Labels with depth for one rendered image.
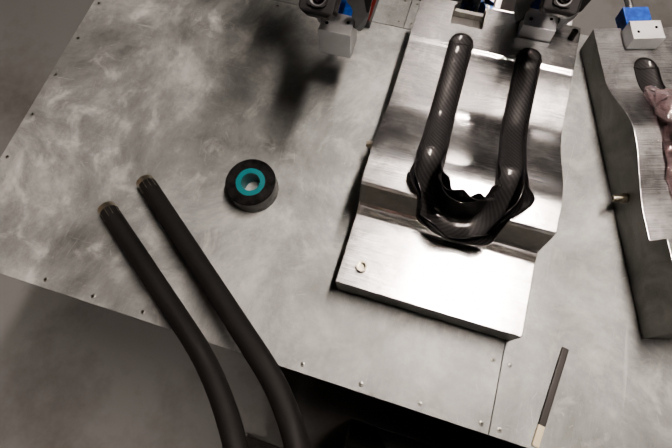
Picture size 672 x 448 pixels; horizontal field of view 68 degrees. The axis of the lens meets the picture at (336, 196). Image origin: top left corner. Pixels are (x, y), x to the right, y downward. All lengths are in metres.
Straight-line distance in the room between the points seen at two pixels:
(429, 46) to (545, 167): 0.27
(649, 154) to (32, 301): 1.71
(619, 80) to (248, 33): 0.65
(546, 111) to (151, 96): 0.67
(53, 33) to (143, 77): 1.37
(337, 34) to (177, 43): 0.36
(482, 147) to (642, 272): 0.29
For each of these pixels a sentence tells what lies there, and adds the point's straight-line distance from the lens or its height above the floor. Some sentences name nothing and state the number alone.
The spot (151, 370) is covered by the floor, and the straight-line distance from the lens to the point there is 1.67.
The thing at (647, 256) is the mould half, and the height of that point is 0.86.
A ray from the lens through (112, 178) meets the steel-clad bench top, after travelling 0.91.
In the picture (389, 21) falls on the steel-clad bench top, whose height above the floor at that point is 0.80.
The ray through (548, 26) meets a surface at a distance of 0.87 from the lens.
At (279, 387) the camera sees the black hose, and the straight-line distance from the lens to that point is 0.63.
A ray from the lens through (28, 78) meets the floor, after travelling 2.26.
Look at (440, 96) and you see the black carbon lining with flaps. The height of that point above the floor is 0.88.
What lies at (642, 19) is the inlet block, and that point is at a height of 0.87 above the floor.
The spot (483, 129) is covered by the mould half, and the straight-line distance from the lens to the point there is 0.77.
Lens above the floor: 1.55
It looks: 69 degrees down
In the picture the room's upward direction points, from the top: 7 degrees counter-clockwise
